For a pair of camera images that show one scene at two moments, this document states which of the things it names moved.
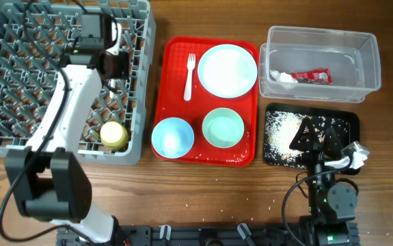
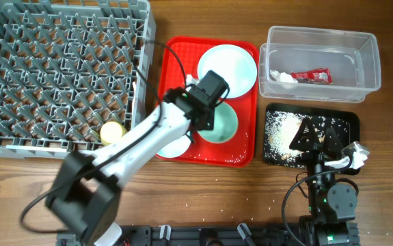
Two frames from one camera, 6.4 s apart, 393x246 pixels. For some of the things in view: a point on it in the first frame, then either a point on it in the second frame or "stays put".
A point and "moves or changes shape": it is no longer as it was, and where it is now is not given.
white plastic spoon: x=111 y=83 to x=134 y=106
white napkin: x=282 y=77 stays put
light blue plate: x=227 y=70 stays put
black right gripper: x=314 y=144 stays put
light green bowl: x=223 y=128 moves or changes shape
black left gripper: x=122 y=70 to x=209 y=123
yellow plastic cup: x=113 y=135 stays put
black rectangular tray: x=282 y=122 stays put
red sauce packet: x=318 y=76 stays put
